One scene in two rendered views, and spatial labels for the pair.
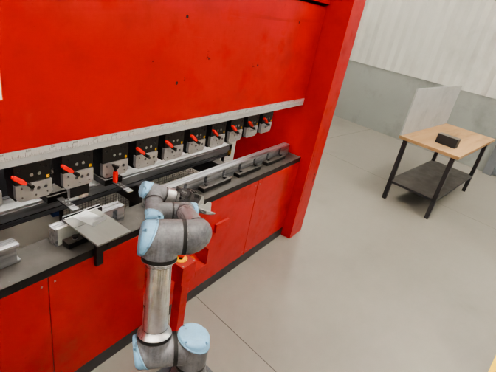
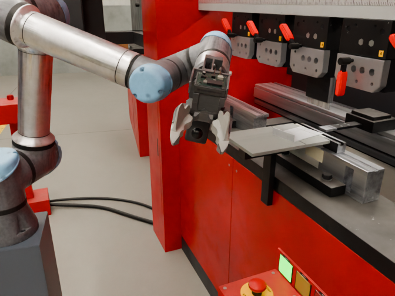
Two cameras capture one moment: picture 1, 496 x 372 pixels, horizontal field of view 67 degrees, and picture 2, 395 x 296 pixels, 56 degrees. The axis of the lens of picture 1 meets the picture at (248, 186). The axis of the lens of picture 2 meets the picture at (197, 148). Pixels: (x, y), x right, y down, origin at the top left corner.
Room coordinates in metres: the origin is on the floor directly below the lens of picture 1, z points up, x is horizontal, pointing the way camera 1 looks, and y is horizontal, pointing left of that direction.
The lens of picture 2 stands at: (1.91, -0.31, 1.38)
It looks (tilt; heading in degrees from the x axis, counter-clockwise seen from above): 22 degrees down; 126
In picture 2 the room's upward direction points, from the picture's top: straight up
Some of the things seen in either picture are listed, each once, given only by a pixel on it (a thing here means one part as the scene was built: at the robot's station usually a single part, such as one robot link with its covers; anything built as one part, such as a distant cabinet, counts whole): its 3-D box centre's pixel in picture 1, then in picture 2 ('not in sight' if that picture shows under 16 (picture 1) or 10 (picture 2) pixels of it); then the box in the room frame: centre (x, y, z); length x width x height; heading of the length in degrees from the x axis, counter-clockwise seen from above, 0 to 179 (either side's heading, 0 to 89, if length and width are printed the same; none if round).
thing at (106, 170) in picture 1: (110, 157); (372, 53); (1.70, 0.70, 1.26); 0.15 x 0.09 x 0.17; 149
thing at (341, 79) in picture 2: (114, 173); (344, 76); (1.65, 0.66, 1.20); 0.04 x 0.02 x 0.10; 59
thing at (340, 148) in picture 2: (83, 213); (318, 137); (1.57, 0.78, 0.98); 0.20 x 0.03 x 0.03; 149
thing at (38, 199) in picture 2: not in sight; (21, 157); (-0.36, 0.80, 0.41); 0.25 x 0.20 x 0.83; 59
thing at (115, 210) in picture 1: (88, 221); (323, 159); (1.60, 0.77, 0.92); 0.39 x 0.06 x 0.10; 149
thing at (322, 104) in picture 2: (78, 190); (319, 90); (1.55, 0.79, 1.13); 0.10 x 0.02 x 0.10; 149
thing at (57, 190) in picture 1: (60, 198); (354, 121); (1.64, 0.93, 1.01); 0.26 x 0.12 x 0.05; 59
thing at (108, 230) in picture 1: (97, 226); (274, 138); (1.48, 0.67, 1.00); 0.26 x 0.18 x 0.01; 59
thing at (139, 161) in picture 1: (142, 150); not in sight; (1.87, 0.60, 1.26); 0.15 x 0.09 x 0.17; 149
